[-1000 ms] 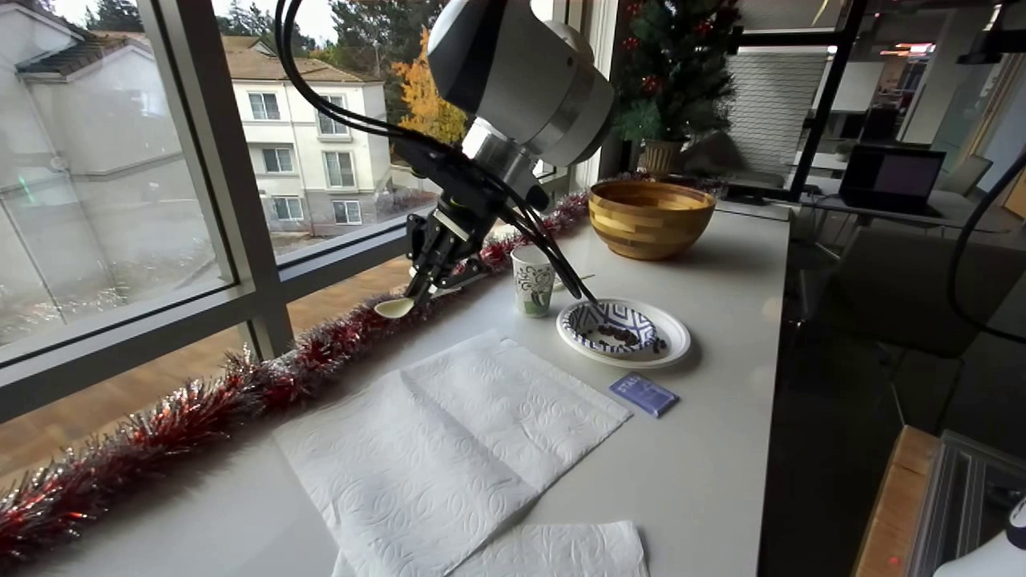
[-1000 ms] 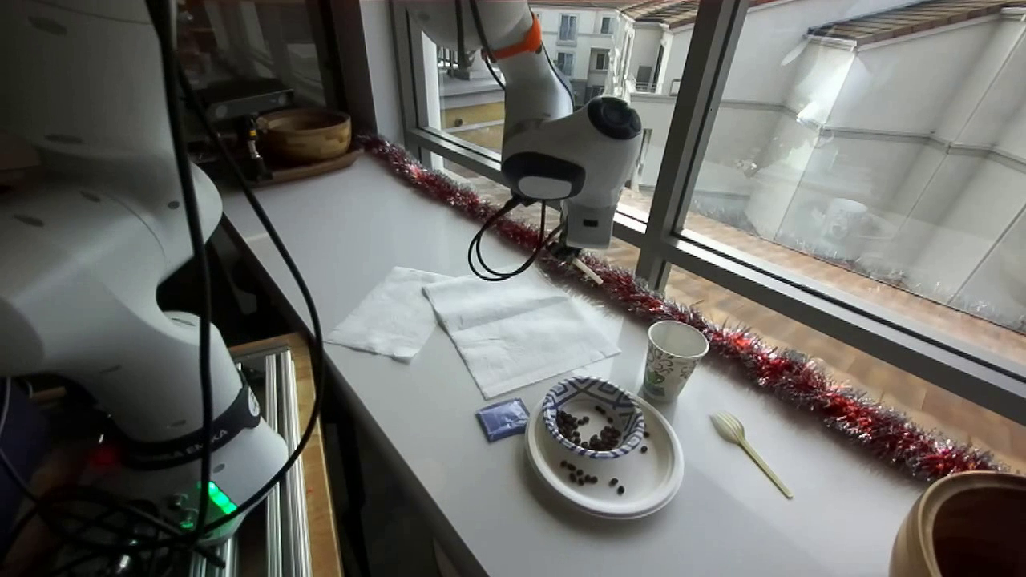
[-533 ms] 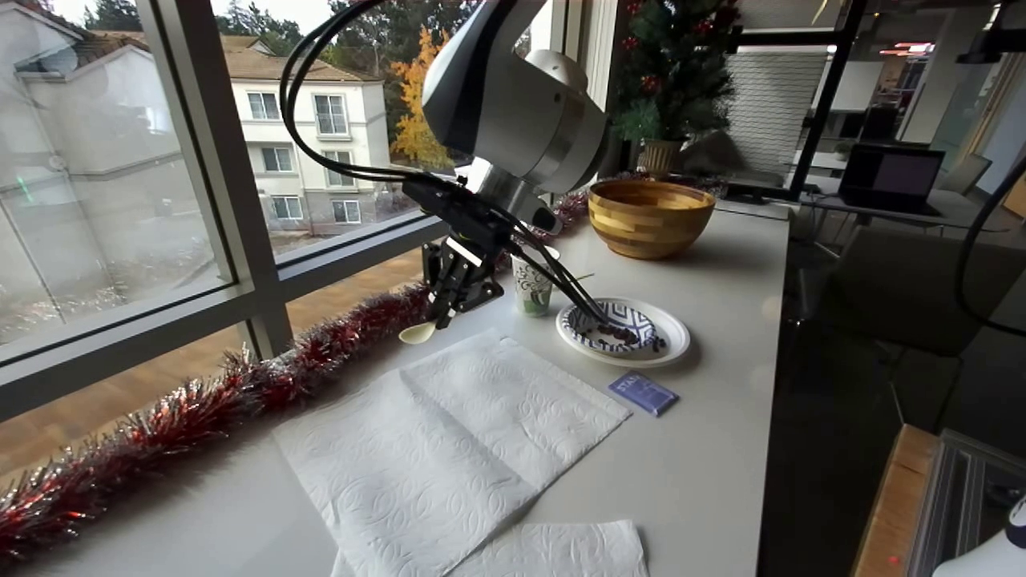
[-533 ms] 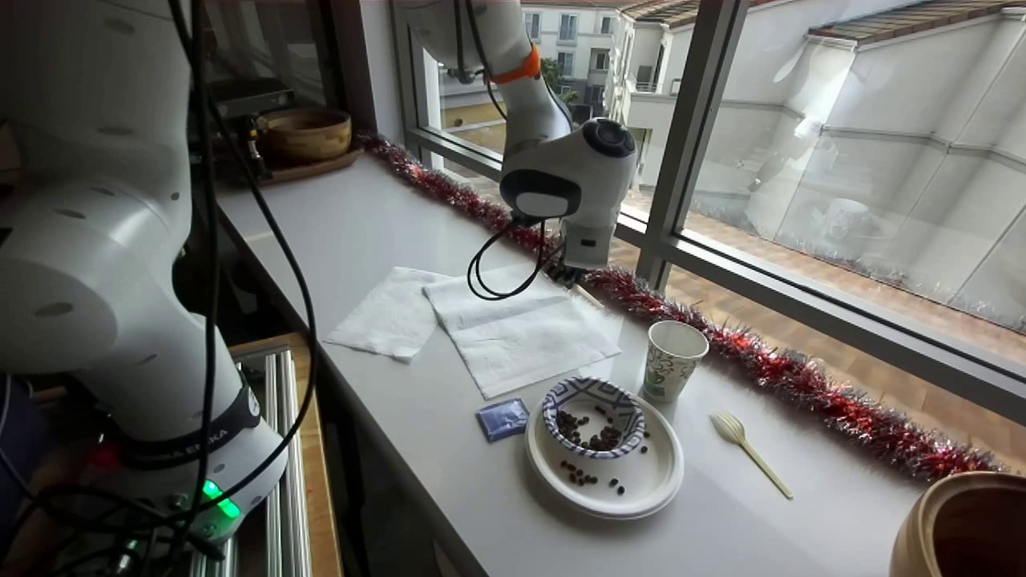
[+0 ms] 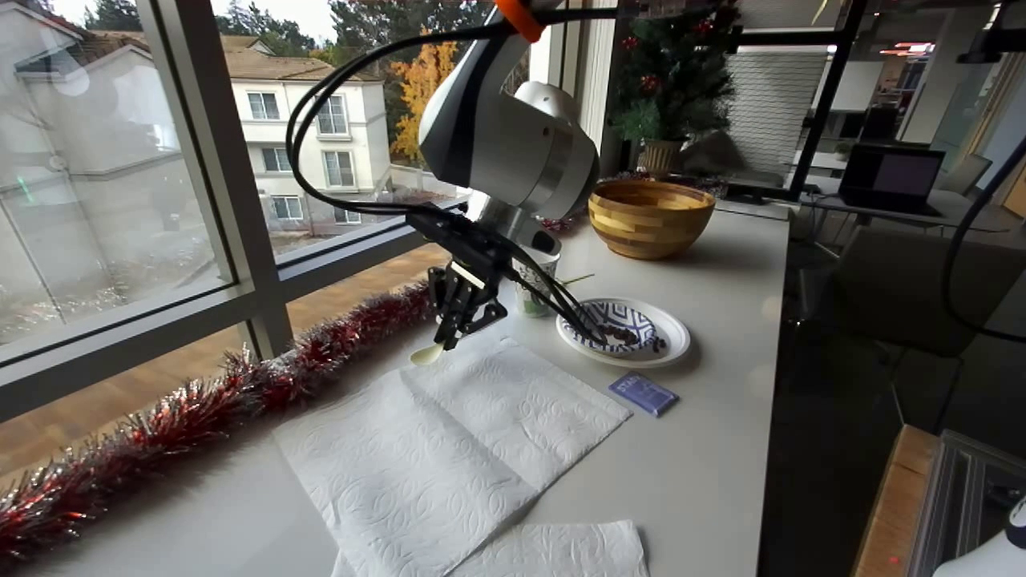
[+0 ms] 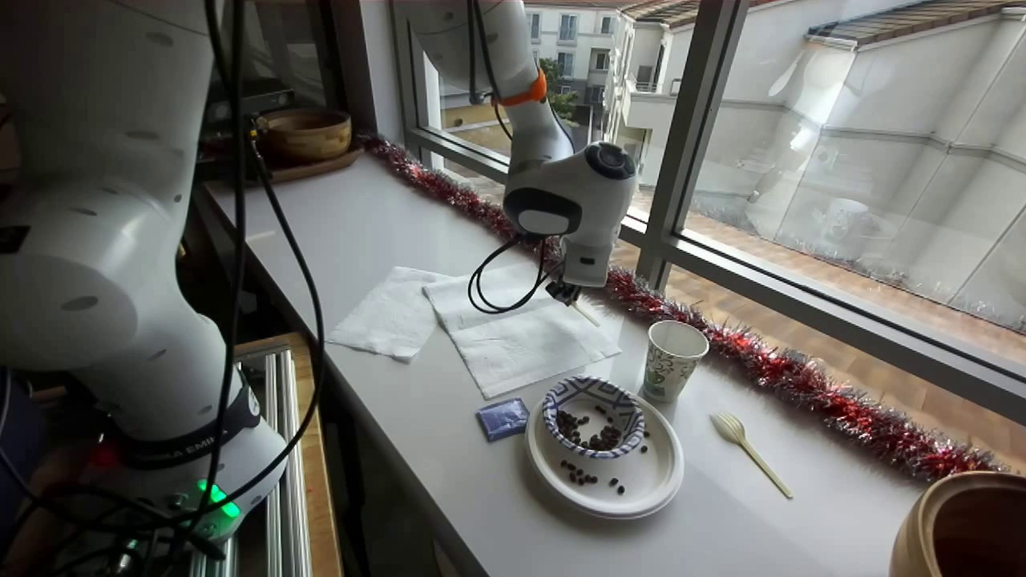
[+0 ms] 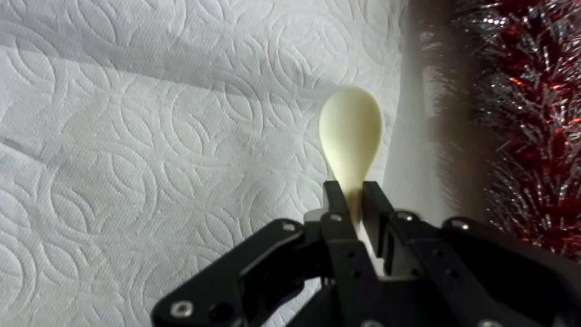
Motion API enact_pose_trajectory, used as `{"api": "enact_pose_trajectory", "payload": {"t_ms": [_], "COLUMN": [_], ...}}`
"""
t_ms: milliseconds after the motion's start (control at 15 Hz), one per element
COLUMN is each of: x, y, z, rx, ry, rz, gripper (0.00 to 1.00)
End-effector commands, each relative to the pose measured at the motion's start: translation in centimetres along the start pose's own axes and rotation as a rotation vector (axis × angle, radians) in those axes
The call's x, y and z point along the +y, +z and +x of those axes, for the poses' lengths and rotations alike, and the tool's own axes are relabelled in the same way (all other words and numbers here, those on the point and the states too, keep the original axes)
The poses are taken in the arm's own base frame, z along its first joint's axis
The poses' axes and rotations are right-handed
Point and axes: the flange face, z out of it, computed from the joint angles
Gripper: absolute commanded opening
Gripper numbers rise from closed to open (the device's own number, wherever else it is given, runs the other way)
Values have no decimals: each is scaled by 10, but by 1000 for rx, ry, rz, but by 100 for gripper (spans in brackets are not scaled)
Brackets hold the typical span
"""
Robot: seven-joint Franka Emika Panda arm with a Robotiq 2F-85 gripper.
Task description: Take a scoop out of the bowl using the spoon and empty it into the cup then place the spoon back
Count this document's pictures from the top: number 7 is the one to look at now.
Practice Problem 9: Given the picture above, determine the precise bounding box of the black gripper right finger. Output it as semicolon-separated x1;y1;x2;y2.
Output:
361;179;581;327

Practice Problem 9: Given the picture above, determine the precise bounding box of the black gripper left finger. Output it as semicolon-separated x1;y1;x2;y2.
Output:
148;178;390;327

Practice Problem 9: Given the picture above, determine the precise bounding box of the cream plastic spoon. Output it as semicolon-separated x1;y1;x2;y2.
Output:
317;85;384;261

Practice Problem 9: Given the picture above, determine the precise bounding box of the red silver tinsel garland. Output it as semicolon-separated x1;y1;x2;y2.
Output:
422;0;581;263

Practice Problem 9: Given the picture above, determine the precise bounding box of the large white paper napkin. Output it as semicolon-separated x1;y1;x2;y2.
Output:
0;0;408;327

